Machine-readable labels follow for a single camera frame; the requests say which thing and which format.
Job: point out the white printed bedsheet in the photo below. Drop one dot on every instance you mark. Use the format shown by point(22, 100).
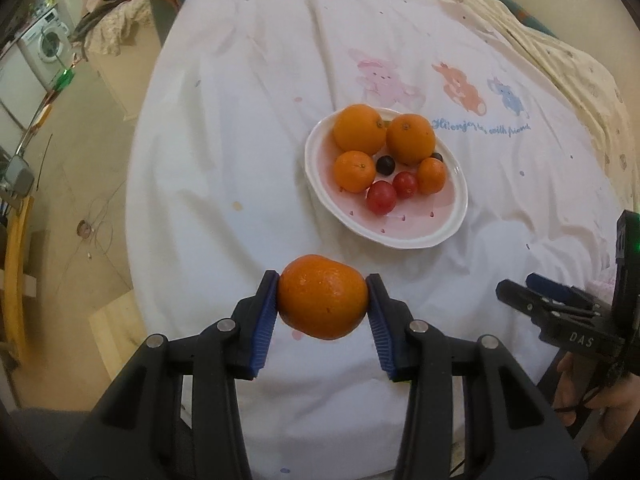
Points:
point(250, 135)

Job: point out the light wooden box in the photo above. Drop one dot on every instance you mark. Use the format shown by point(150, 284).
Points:
point(117, 335)

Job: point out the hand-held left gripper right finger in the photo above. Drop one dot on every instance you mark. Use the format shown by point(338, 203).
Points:
point(382, 340)

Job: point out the medium orange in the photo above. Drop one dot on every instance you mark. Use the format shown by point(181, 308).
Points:
point(322, 296)

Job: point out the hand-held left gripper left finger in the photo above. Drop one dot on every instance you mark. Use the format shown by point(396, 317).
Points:
point(262, 330)

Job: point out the pile of clothes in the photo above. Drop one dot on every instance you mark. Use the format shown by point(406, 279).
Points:
point(120, 5)

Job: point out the red cherry tomato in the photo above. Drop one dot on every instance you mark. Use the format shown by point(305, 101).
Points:
point(381, 197)
point(405, 184)

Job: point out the person's right hand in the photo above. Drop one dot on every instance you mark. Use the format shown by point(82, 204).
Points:
point(575, 390)

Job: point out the white washing machine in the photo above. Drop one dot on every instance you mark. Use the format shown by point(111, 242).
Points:
point(47, 45)

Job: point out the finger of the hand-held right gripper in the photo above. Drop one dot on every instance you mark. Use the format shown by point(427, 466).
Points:
point(525, 302)
point(555, 286)

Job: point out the pink oval plate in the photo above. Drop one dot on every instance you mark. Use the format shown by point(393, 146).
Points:
point(400, 220)

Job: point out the grey box device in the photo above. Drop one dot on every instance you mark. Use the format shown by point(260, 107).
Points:
point(17, 179)

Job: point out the small round floor object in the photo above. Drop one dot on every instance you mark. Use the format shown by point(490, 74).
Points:
point(84, 230)

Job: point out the small orange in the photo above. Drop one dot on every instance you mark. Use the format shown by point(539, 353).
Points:
point(431, 176)
point(355, 171)

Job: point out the yellow wooden chair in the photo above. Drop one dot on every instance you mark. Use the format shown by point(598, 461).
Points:
point(12, 270)

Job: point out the dark grape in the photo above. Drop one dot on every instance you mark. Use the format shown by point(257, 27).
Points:
point(437, 157)
point(385, 164)

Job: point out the green glowing device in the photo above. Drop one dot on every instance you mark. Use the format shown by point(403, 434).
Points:
point(64, 80)

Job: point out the large orange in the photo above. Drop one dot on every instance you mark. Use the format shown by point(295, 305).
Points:
point(411, 139)
point(359, 129)

